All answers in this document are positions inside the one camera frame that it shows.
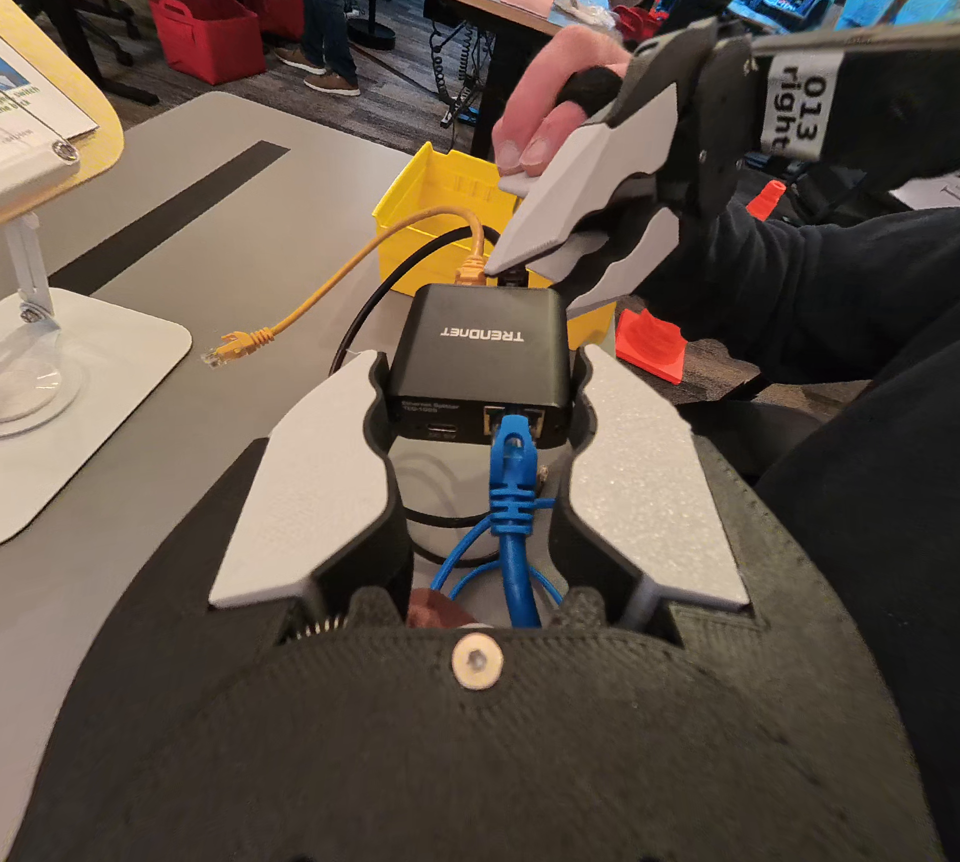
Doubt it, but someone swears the black coiled cable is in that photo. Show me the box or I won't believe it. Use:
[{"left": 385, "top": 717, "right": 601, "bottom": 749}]
[{"left": 429, "top": 21, "right": 483, "bottom": 128}]

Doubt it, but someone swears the orange ethernet cable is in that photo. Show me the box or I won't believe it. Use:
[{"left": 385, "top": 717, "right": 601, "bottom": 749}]
[{"left": 199, "top": 206, "right": 490, "bottom": 370}]

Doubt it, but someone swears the blue ethernet cable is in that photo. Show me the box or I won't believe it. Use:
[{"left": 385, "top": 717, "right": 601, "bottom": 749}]
[{"left": 429, "top": 412, "right": 565, "bottom": 629}]

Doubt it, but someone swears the black ethernet splitter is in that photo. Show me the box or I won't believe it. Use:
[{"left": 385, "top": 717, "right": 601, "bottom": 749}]
[{"left": 386, "top": 283, "right": 575, "bottom": 449}]

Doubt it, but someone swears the yellow plastic bin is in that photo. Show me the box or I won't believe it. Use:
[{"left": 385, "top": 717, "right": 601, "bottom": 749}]
[{"left": 372, "top": 141, "right": 618, "bottom": 349}]

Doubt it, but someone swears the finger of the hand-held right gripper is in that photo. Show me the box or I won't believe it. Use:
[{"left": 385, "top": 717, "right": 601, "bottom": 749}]
[
  {"left": 528, "top": 206, "right": 684, "bottom": 317},
  {"left": 484, "top": 81, "right": 682, "bottom": 278}
]

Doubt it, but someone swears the printed instruction sheet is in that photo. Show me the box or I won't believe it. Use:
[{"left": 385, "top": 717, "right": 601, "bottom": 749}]
[{"left": 0, "top": 36, "right": 100, "bottom": 177}]

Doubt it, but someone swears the black table leg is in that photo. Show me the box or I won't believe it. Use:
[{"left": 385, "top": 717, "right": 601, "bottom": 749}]
[{"left": 0, "top": 0, "right": 160, "bottom": 107}]

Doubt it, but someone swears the person's right hand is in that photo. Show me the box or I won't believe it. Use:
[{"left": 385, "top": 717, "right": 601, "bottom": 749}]
[{"left": 491, "top": 26, "right": 635, "bottom": 177}]

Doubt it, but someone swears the black ethernet cable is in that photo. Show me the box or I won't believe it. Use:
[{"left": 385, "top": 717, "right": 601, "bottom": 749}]
[{"left": 328, "top": 225, "right": 530, "bottom": 567}]

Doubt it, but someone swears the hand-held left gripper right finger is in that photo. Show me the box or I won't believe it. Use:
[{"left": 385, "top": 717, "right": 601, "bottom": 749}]
[{"left": 552, "top": 343, "right": 753, "bottom": 631}]

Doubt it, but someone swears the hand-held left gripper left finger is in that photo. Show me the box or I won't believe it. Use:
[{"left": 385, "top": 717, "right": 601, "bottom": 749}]
[{"left": 207, "top": 349, "right": 414, "bottom": 613}]

